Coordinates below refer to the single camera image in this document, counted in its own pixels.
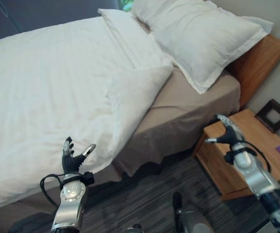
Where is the beige fitted bed sheet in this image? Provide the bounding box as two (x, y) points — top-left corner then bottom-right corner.
(0, 66), (242, 220)

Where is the wooden nightstand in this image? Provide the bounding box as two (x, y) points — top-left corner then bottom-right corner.
(193, 108), (280, 201)

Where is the dark picture frame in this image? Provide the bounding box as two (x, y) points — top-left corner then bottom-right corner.
(254, 99), (280, 133)

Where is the large white pillow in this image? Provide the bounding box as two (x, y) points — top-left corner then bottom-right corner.
(131, 0), (275, 95)

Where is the green object behind bed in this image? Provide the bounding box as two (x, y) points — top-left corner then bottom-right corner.
(121, 0), (133, 11)

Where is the white duvet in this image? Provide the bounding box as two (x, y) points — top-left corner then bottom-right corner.
(0, 16), (174, 206)

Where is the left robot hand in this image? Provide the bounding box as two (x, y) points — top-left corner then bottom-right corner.
(61, 136), (97, 175)

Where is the wooden headboard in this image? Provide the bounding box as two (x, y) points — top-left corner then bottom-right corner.
(224, 33), (280, 109)

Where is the flat white pillow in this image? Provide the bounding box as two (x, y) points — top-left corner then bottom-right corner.
(97, 8), (172, 70)

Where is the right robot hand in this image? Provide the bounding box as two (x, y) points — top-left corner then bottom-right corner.
(204, 114), (246, 147)

